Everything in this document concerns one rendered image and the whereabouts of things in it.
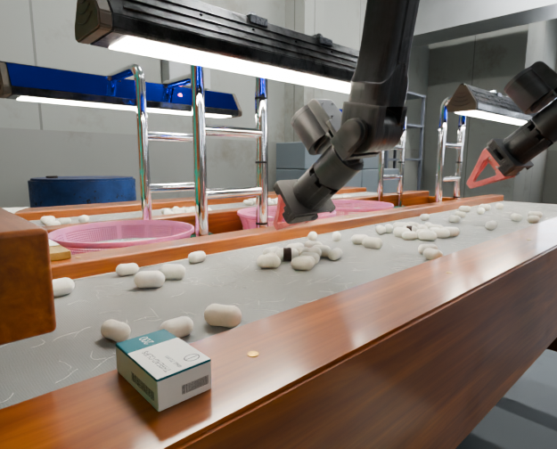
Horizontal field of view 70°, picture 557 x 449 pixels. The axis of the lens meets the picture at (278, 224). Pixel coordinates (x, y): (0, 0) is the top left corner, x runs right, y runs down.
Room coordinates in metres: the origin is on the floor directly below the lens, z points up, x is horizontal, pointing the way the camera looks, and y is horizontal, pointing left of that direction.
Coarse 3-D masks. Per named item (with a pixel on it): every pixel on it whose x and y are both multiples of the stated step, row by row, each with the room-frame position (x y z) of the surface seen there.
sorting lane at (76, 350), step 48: (288, 240) 0.81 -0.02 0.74; (384, 240) 0.82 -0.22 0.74; (480, 240) 0.82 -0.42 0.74; (96, 288) 0.50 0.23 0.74; (144, 288) 0.50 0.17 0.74; (192, 288) 0.50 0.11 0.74; (240, 288) 0.50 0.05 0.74; (288, 288) 0.50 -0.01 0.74; (336, 288) 0.50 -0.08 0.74; (48, 336) 0.35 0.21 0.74; (96, 336) 0.35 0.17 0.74; (192, 336) 0.35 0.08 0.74; (0, 384) 0.27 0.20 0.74; (48, 384) 0.27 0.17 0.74
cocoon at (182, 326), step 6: (174, 318) 0.35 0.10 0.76; (180, 318) 0.35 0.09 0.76; (186, 318) 0.35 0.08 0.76; (162, 324) 0.34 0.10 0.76; (168, 324) 0.34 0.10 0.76; (174, 324) 0.34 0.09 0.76; (180, 324) 0.34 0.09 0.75; (186, 324) 0.35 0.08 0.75; (192, 324) 0.35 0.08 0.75; (168, 330) 0.34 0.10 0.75; (174, 330) 0.34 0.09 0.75; (180, 330) 0.34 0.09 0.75; (186, 330) 0.35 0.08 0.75; (180, 336) 0.34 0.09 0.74
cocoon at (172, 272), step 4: (168, 264) 0.54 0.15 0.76; (172, 264) 0.54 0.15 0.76; (160, 268) 0.53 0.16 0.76; (164, 268) 0.53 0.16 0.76; (168, 268) 0.53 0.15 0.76; (172, 268) 0.53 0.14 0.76; (176, 268) 0.53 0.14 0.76; (180, 268) 0.53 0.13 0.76; (184, 268) 0.54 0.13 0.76; (164, 272) 0.53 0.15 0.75; (168, 272) 0.53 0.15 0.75; (172, 272) 0.53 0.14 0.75; (176, 272) 0.53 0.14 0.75; (180, 272) 0.53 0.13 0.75; (184, 272) 0.53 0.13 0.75; (168, 276) 0.53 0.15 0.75; (172, 276) 0.53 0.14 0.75; (176, 276) 0.53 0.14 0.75; (180, 276) 0.53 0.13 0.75
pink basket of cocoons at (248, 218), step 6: (240, 210) 1.09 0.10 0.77; (246, 210) 1.13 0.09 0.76; (252, 210) 1.15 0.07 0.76; (270, 210) 1.19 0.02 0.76; (240, 216) 1.04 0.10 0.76; (246, 216) 0.98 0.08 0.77; (252, 216) 0.97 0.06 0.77; (318, 216) 0.96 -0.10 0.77; (324, 216) 0.97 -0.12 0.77; (330, 216) 0.99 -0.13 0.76; (246, 222) 1.00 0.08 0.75; (252, 222) 0.98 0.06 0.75; (270, 222) 0.95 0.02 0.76; (246, 228) 1.02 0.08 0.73; (252, 228) 0.99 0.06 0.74
